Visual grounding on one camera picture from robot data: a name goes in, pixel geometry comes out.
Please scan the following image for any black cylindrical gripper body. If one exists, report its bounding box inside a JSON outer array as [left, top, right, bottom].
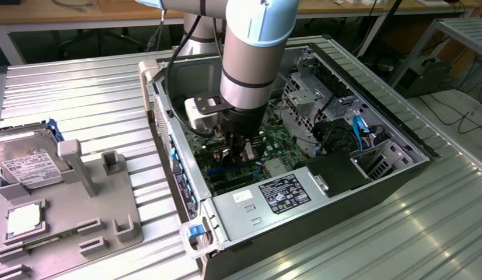
[[218, 105, 268, 141]]

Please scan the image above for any GPU card with metal bracket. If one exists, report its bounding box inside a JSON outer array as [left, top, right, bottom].
[[208, 138, 266, 169]]

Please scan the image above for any green motherboard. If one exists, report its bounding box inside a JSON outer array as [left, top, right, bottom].
[[176, 94, 306, 197]]

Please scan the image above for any silver chipset heatsink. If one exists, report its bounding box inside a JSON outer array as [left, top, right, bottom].
[[264, 159, 292, 178]]

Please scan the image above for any metal disk bay cage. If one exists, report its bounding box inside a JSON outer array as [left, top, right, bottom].
[[282, 48, 367, 132]]

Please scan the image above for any black plastic air shroud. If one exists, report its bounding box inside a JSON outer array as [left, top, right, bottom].
[[303, 151, 375, 200]]

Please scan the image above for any grey power supply unit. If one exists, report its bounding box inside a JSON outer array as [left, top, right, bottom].
[[203, 167, 331, 243]]

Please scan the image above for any blue case latch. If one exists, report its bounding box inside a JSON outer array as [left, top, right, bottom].
[[187, 223, 206, 239]]

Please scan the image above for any open black PC case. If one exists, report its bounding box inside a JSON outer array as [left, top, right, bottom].
[[139, 42, 441, 280]]

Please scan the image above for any black office chair base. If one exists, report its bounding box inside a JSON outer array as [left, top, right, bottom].
[[55, 27, 144, 55]]

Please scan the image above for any white round table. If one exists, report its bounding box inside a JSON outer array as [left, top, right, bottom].
[[406, 87, 482, 156]]

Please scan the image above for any black box on floor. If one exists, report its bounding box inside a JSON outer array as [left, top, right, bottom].
[[399, 57, 453, 99]]

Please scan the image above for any grey parts rack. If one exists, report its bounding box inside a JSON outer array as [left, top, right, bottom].
[[0, 139, 144, 280]]

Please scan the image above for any wooden desk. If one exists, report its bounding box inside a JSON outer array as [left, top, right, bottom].
[[0, 0, 479, 33]]

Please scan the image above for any silver hard disk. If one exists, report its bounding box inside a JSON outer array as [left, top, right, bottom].
[[0, 128, 67, 190]]

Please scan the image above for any green RAM stick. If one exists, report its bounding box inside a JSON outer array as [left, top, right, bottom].
[[21, 229, 81, 252]]

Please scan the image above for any metal slat side table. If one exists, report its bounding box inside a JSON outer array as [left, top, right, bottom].
[[410, 17, 482, 97]]

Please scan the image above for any CPU chip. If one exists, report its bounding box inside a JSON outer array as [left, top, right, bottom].
[[7, 204, 45, 235]]

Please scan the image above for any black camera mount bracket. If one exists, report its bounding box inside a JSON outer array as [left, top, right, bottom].
[[194, 91, 235, 116]]

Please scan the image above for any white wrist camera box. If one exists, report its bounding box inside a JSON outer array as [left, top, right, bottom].
[[183, 97, 222, 131]]

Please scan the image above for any black power wire bundle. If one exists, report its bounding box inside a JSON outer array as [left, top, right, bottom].
[[312, 118, 359, 156]]

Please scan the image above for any black camera cable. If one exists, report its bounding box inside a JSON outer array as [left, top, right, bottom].
[[148, 8, 227, 138]]

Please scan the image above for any blue SATA wire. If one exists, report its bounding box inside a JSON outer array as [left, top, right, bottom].
[[352, 114, 372, 153]]

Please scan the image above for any black cable on table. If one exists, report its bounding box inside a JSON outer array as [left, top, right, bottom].
[[418, 95, 482, 130]]

